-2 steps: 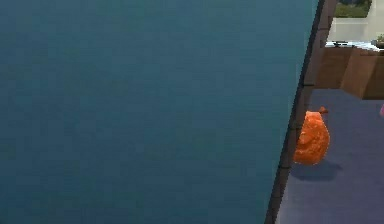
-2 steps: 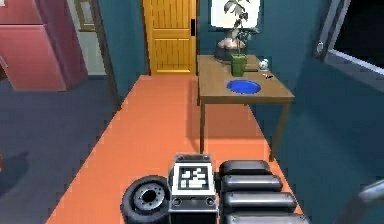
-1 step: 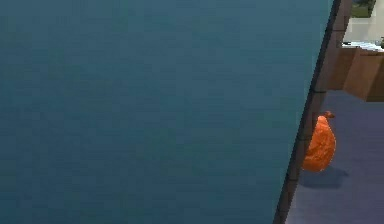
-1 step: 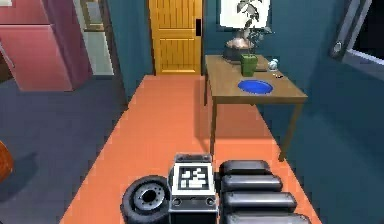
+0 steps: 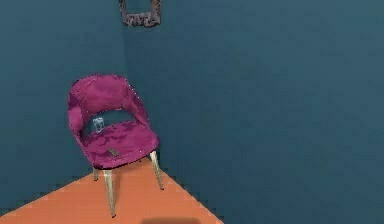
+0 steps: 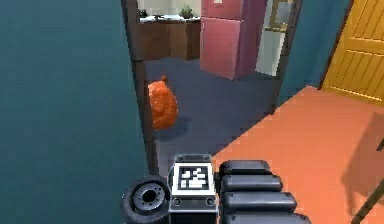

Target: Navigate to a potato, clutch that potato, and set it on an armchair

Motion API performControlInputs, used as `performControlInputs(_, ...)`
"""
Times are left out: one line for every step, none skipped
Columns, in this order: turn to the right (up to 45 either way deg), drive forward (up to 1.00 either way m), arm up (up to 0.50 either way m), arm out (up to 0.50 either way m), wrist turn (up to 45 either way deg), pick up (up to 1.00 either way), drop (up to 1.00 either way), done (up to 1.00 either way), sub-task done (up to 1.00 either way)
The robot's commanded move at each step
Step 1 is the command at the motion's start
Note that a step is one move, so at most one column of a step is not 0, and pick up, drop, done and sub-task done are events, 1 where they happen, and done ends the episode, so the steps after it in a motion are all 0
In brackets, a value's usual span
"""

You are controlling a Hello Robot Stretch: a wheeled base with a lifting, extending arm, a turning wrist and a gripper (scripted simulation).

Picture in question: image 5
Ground small pale blue object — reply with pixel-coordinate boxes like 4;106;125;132
92;116;106;134

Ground dark framed wall picture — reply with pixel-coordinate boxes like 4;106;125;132
118;0;162;28

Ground magenta armchair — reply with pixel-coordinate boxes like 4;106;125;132
67;73;165;219

